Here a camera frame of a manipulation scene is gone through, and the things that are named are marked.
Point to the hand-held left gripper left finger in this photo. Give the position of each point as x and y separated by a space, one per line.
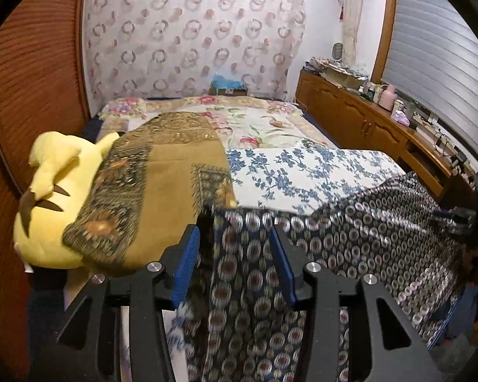
187 262

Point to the small round mirror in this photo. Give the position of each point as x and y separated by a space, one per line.
337 51

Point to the white blue-flowered cloth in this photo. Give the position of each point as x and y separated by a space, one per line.
302 175

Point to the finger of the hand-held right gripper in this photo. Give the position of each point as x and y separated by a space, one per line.
456 221

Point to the blue bundle behind bed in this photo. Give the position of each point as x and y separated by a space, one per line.
227 83

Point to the yellow plush toy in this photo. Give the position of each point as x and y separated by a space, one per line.
51 191

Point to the brown louvred wardrobe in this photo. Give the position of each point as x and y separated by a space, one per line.
36 67

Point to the wooden sideboard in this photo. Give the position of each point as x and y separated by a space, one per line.
342 103

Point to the dark blue mattress sheet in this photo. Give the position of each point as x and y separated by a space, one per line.
47 298

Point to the pink bottle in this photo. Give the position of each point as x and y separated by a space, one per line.
386 97

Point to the navy circle-patterned satin shirt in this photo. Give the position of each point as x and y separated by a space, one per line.
255 286

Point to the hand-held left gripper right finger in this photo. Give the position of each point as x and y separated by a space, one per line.
282 262

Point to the cardboard box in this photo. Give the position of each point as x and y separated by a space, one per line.
342 74

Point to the brown patterned cloth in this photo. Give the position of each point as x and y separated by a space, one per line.
163 175

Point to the floral bedspread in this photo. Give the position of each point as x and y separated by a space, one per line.
255 123

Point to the purple tissue pack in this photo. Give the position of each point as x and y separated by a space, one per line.
402 117

